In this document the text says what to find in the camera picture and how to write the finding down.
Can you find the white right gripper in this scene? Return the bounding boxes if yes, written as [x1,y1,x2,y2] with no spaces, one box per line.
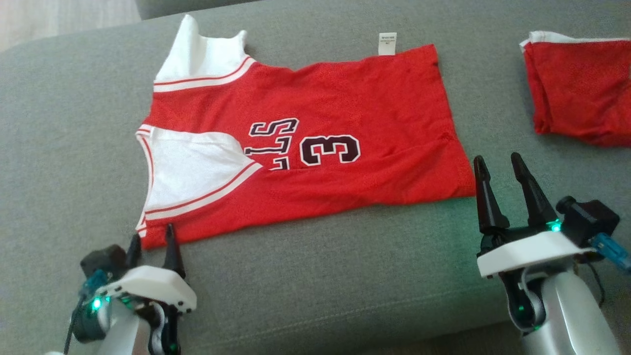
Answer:
[473,152,597,331]

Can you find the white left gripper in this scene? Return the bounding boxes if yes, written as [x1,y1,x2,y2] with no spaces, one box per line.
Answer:
[72,224,197,355]

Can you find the red Bulls 23 shorts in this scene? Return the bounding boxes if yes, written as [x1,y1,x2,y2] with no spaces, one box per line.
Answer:
[520,30,631,148]

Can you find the red and white basketball jersey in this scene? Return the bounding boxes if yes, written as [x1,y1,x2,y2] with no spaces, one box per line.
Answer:
[135,13,477,250]

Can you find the long grey sofa seat cushion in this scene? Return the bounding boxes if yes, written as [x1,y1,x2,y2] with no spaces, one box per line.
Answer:
[135,0,263,21]

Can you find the teal left camera plug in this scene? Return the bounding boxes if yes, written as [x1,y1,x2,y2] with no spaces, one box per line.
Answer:
[78,270,110,299]

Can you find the teal camera plug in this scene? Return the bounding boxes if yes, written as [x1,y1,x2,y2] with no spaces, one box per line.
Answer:
[78,270,110,299]
[589,232,631,275]

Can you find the teal right camera plug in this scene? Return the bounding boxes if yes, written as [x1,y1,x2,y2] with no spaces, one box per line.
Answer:
[589,232,631,275]

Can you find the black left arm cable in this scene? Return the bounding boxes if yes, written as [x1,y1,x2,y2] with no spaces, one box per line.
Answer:
[63,313,81,355]

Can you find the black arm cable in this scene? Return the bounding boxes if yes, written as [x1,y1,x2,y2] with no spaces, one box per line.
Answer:
[586,260,607,307]
[63,313,81,355]

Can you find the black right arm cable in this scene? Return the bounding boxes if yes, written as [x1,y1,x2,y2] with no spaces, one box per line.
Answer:
[586,260,607,307]

